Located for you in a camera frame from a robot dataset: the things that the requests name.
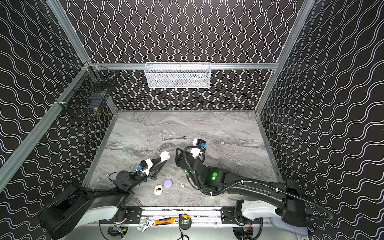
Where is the white earbud charging case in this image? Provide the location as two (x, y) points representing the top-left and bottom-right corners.
(160, 152), (170, 162)

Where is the black wire basket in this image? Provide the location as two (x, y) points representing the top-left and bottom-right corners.
(60, 66), (117, 122)

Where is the silver combination wrench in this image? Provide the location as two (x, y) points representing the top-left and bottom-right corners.
(162, 136), (187, 141)

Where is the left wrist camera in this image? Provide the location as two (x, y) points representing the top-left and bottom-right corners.
(137, 159), (153, 176)

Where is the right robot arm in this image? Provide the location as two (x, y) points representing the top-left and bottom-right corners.
(175, 146), (334, 227)

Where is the brass padlock in basket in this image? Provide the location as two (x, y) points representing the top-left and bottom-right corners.
(93, 107), (100, 117)

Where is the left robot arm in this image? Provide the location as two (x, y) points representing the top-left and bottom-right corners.
(38, 152), (170, 240)

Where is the orange adjustable wrench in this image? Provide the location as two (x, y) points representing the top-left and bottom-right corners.
(137, 217), (180, 232)

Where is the purple earbud charging case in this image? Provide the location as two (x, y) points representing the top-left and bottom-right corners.
(164, 179), (173, 189)

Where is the grey cloth pad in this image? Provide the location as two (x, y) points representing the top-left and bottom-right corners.
(272, 218), (308, 237)

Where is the white wire mesh basket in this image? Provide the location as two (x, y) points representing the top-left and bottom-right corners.
(144, 62), (212, 89)

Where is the black yellow tape measure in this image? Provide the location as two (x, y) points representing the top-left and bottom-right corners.
(179, 214), (192, 230)

